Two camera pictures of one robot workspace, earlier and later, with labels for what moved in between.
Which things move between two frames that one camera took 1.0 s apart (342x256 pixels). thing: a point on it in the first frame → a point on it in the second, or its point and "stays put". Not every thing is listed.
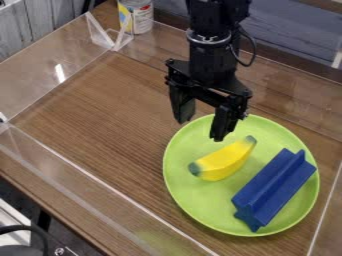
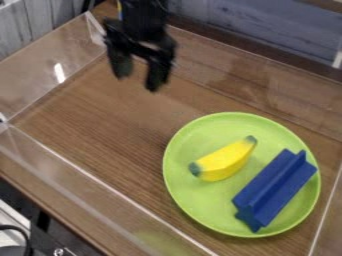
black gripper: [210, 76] → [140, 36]
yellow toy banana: [224, 162] stays put
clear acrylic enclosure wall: [187, 149] stays put
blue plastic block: [271, 187] stays put
